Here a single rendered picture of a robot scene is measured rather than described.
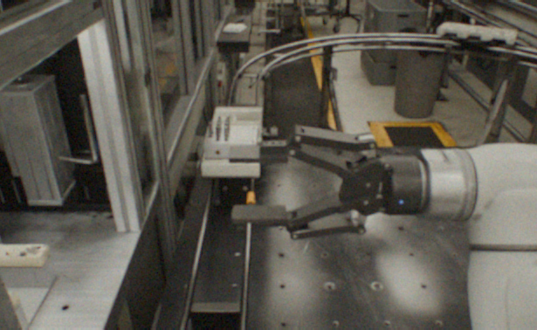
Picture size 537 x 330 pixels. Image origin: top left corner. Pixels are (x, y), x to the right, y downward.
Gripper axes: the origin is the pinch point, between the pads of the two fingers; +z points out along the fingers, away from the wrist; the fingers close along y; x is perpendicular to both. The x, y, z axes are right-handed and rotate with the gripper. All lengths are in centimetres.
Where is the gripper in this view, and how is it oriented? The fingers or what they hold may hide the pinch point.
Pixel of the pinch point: (251, 185)
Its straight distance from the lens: 58.0
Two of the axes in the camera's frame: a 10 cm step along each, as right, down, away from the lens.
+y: 0.0, -8.7, -4.9
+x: 0.0, 4.9, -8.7
